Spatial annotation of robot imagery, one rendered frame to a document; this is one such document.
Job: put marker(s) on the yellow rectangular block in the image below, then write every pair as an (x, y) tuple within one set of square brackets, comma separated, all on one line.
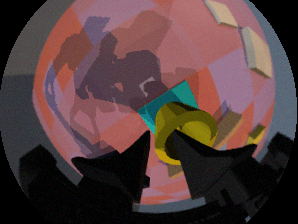
[(255, 136)]

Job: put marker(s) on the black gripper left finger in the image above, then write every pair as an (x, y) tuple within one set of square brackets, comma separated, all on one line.
[(126, 171)]

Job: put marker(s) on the orange flat bar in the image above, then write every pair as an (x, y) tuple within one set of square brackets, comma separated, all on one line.
[(230, 123)]

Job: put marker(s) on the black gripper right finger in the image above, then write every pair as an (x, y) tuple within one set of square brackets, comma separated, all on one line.
[(203, 166)]

